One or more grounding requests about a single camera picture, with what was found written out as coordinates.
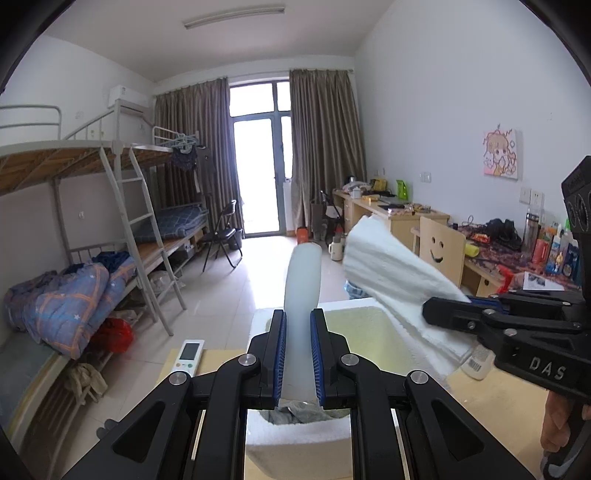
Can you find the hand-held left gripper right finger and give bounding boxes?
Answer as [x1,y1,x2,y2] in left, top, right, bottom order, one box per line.
[310,308,536,480]

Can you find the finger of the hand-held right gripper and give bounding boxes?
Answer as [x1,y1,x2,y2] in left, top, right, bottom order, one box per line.
[422,296,583,354]
[468,290,591,324]

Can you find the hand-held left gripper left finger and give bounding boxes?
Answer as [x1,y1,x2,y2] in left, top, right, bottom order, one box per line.
[62,309,287,480]

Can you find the grey sock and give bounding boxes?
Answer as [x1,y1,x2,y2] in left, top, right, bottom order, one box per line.
[267,401,349,426]

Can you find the white styrofoam lid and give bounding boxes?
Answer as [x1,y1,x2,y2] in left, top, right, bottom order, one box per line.
[342,215,472,379]

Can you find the white foam box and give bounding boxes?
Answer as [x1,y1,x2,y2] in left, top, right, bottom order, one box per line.
[245,298,462,480]

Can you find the person's right hand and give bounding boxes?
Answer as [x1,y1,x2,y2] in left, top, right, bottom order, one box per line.
[541,391,575,455]

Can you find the white printed paper sheet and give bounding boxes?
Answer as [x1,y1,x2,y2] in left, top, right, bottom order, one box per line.
[522,271,565,291]

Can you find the group of toiletry bottles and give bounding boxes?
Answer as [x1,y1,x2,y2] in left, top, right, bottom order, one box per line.
[522,208,581,278]

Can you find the white lotion bottle red pump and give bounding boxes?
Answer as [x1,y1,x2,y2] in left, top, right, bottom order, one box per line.
[461,346,496,381]

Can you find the desk with patterned cloth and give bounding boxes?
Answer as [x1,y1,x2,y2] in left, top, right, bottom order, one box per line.
[455,222,583,298]

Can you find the wooden smiley face chair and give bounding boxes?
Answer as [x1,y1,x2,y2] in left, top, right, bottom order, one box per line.
[411,216,467,287]

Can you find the black headphones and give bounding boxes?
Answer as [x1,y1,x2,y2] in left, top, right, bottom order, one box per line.
[482,218,522,250]

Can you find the white remote control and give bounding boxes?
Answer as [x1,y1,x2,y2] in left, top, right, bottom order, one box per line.
[172,339,205,374]

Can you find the light wooden desk with drawers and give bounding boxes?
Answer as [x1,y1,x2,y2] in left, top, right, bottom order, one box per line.
[332,187,451,252]

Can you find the black folding chair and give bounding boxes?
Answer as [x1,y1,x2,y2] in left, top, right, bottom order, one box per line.
[202,199,244,273]

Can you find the black cart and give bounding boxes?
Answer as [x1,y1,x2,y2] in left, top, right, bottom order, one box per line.
[311,190,345,241]

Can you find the red plastic bag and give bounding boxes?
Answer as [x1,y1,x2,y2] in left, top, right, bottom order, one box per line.
[90,318,136,354]

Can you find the dark blue folded bedding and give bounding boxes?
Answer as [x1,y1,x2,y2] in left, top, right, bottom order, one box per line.
[134,205,209,241]

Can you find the beige cloth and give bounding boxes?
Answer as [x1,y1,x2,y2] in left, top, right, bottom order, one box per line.
[65,362,108,404]

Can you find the white metal ladder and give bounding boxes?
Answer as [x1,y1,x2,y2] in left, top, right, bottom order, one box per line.
[99,144,188,336]

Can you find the glass balcony door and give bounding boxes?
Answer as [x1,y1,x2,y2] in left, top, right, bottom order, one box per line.
[228,79,293,237]

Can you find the brown curtain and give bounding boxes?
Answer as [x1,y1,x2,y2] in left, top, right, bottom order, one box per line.
[154,78,232,232]
[289,68,368,241]

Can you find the blue checked quilt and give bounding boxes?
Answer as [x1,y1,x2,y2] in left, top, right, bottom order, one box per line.
[6,261,138,360]

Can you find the dark hanging garment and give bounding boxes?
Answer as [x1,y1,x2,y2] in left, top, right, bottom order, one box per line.
[172,145,200,172]

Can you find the white metal bunk bed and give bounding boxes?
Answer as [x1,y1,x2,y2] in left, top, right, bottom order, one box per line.
[131,126,211,278]
[0,105,144,457]

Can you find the white air conditioner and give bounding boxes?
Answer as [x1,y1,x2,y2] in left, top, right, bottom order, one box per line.
[108,84,151,115]

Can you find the ceiling tube light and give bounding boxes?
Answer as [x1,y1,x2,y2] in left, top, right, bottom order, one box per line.
[182,4,286,29]

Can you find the pink cartoon wall picture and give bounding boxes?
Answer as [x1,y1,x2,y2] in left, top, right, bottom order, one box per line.
[482,128,525,182]

